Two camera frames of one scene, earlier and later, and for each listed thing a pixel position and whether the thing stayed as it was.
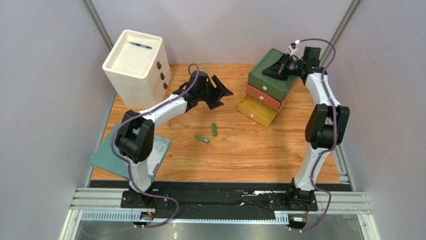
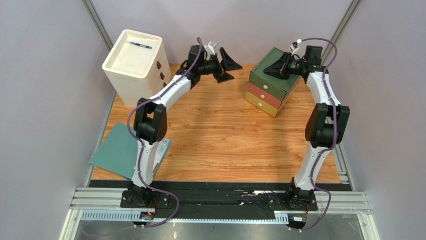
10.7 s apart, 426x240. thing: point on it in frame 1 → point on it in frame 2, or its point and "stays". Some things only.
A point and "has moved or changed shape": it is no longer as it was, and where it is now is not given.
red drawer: (263, 97) stays
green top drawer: (266, 86) stays
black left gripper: (215, 91) → (217, 65)
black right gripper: (284, 66) stays
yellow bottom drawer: (254, 109) has moved or changed shape
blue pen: (141, 45) stays
